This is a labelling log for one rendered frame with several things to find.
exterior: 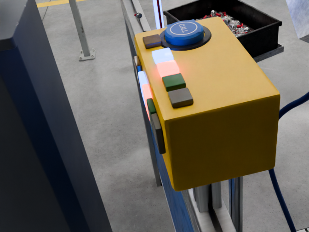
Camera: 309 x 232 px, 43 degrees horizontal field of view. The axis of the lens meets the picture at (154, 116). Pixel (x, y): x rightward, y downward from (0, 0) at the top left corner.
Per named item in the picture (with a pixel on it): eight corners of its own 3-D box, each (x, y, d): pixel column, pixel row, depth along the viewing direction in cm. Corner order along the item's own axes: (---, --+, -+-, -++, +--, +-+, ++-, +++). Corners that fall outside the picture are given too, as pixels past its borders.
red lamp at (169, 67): (180, 73, 36) (179, 68, 36) (160, 78, 36) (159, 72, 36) (175, 64, 37) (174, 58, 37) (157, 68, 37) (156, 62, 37)
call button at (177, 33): (208, 46, 40) (208, 31, 39) (170, 55, 40) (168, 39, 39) (197, 29, 43) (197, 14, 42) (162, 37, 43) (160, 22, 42)
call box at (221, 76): (276, 180, 38) (283, 90, 32) (174, 204, 38) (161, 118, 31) (222, 89, 51) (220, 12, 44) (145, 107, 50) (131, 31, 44)
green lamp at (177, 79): (186, 88, 34) (185, 82, 34) (166, 93, 34) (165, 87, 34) (181, 77, 36) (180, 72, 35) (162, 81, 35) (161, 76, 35)
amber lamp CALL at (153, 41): (163, 46, 40) (162, 40, 40) (145, 49, 40) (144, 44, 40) (159, 38, 42) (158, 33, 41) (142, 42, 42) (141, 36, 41)
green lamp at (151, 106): (160, 136, 37) (156, 110, 35) (154, 137, 37) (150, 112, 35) (156, 121, 38) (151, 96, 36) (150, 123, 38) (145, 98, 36)
